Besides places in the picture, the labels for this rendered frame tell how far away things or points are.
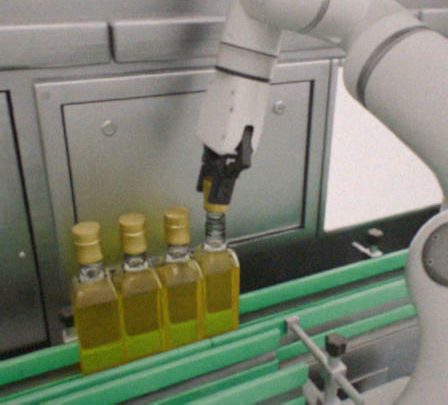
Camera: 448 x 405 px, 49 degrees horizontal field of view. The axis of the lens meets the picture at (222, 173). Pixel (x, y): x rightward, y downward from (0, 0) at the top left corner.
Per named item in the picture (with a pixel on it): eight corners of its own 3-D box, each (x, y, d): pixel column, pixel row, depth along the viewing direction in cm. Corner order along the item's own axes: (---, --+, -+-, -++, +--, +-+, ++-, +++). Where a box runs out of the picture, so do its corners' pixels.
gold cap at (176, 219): (184, 231, 69) (184, 203, 67) (194, 243, 66) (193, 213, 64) (160, 237, 67) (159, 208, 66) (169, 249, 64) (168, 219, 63)
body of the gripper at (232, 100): (203, 53, 65) (185, 134, 68) (236, 65, 56) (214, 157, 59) (252, 64, 68) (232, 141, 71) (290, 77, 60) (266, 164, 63)
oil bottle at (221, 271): (225, 345, 82) (225, 232, 74) (239, 369, 77) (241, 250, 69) (193, 355, 80) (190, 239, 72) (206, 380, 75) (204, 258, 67)
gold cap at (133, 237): (144, 239, 67) (142, 210, 65) (151, 251, 64) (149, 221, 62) (118, 244, 66) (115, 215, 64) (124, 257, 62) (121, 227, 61)
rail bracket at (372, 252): (357, 275, 101) (364, 217, 96) (380, 294, 96) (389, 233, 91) (341, 280, 100) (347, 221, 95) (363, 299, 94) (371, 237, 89)
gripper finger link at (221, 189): (217, 154, 63) (206, 202, 65) (228, 162, 61) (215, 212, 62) (239, 157, 65) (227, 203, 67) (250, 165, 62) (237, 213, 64)
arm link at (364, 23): (345, 111, 42) (241, 10, 56) (434, 127, 49) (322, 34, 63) (401, 19, 38) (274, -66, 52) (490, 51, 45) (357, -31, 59)
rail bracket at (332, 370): (296, 356, 79) (300, 290, 74) (365, 440, 65) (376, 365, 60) (279, 361, 78) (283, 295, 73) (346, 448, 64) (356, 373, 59)
